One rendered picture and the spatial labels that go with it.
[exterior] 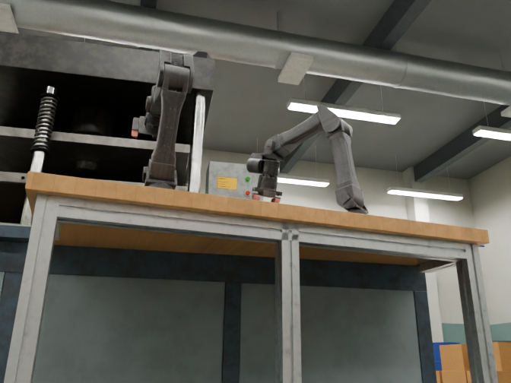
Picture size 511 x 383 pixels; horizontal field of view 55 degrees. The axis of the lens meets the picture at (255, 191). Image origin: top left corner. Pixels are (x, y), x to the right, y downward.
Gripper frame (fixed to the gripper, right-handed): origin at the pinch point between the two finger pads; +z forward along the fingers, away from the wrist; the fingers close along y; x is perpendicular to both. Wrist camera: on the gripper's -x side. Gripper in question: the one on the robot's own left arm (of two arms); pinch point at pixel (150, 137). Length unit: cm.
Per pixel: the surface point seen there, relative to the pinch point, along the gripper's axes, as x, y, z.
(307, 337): 69, -52, -18
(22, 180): -6, 50, 78
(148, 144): -33, -7, 73
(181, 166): -30, -27, 89
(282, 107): -317, -242, 452
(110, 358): 76, 6, -10
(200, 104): -54, -30, 59
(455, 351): 48, -413, 336
